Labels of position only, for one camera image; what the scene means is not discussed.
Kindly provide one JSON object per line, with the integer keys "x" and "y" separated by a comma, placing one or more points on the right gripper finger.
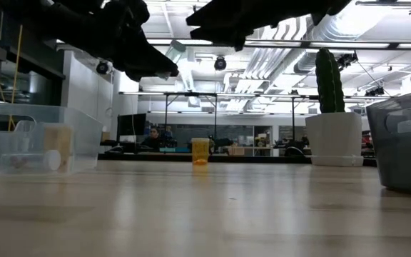
{"x": 227, "y": 35}
{"x": 223, "y": 12}

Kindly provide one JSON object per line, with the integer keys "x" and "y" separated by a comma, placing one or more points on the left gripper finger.
{"x": 145, "y": 60}

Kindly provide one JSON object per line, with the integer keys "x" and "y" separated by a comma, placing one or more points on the orange bottle white cap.
{"x": 200, "y": 151}
{"x": 59, "y": 146}

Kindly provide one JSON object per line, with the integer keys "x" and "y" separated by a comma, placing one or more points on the small clear bottle white cap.
{"x": 53, "y": 160}

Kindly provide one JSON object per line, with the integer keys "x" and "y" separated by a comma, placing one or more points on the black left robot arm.
{"x": 48, "y": 21}

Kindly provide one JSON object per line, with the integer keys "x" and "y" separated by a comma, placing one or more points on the clear plastic bin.
{"x": 84, "y": 142}

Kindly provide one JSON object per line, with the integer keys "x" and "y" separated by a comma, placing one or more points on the grey translucent plastic bin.
{"x": 398, "y": 160}

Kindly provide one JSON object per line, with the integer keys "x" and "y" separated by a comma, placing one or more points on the linear ceiling light strip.
{"x": 334, "y": 45}

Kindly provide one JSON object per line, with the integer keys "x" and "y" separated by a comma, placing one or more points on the black computer monitor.
{"x": 132, "y": 123}

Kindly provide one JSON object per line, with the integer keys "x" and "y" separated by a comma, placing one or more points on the black ceiling spotlight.
{"x": 346, "y": 60}
{"x": 375, "y": 91}

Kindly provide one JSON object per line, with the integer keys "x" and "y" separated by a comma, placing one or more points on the person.
{"x": 152, "y": 137}

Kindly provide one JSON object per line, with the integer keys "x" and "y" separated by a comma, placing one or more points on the green columnar cactus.
{"x": 328, "y": 85}

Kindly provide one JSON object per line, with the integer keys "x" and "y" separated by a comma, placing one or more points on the white hexagonal plant pot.
{"x": 334, "y": 135}

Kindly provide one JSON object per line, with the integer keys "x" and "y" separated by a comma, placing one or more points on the black round ceiling camera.
{"x": 220, "y": 63}
{"x": 102, "y": 68}

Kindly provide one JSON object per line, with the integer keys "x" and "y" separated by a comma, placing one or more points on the black background workstation frame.
{"x": 215, "y": 118}
{"x": 293, "y": 121}

